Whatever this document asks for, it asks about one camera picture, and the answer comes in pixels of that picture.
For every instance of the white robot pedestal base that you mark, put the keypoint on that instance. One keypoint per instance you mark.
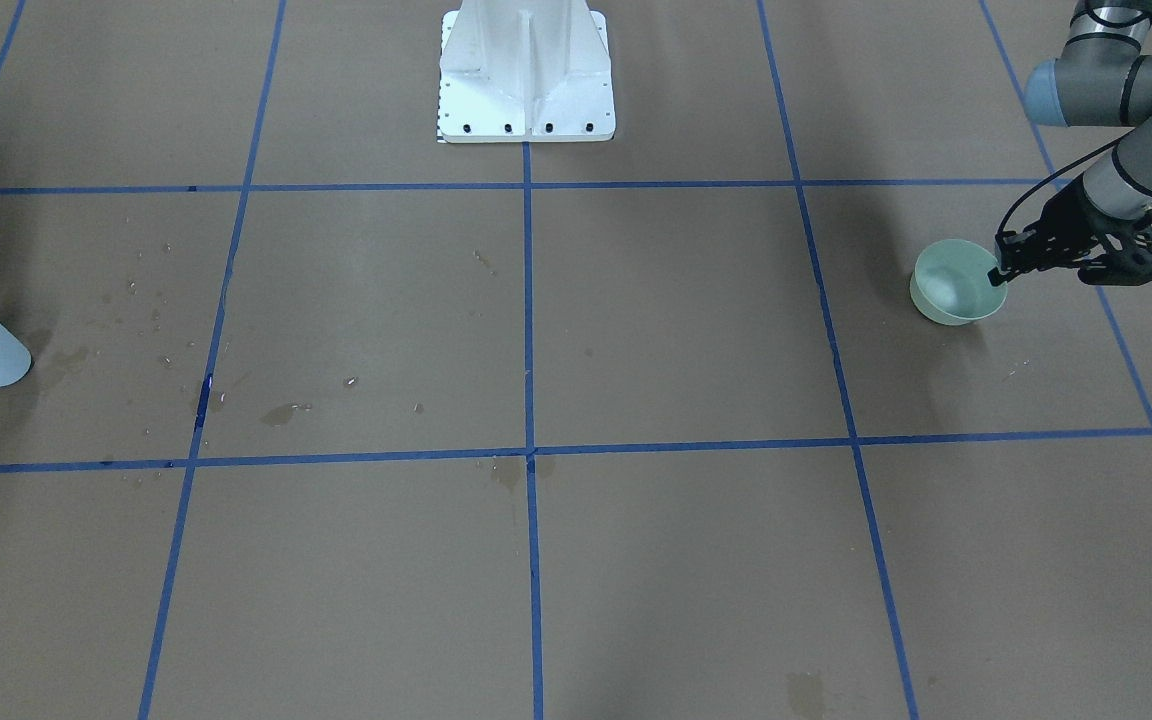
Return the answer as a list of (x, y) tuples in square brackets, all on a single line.
[(525, 72)]

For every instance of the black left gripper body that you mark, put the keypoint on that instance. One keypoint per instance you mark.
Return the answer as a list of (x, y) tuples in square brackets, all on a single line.
[(1067, 218)]

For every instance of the pale green ceramic bowl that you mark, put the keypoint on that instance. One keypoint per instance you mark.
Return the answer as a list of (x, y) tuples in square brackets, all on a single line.
[(950, 283)]

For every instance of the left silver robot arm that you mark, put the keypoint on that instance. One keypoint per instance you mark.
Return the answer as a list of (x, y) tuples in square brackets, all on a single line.
[(1102, 78)]

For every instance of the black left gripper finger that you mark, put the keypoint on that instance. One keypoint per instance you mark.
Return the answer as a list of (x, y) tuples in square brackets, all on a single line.
[(1010, 265), (1021, 244)]

